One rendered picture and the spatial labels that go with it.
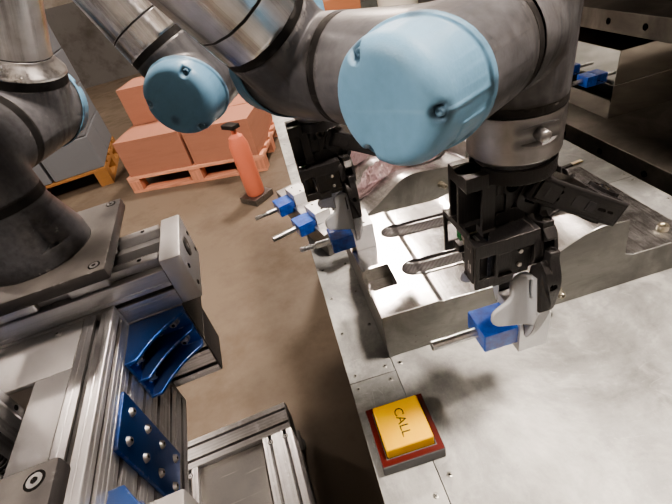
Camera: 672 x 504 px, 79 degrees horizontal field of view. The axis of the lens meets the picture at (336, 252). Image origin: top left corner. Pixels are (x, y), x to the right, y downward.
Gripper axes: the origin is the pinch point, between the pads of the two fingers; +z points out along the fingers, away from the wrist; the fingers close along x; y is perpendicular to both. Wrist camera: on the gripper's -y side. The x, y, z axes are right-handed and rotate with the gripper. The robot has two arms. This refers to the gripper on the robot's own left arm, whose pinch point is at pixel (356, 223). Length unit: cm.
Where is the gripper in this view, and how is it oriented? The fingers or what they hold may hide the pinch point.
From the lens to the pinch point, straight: 71.4
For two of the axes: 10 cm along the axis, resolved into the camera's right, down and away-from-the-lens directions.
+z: 2.0, 7.7, 6.0
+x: 2.1, 5.7, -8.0
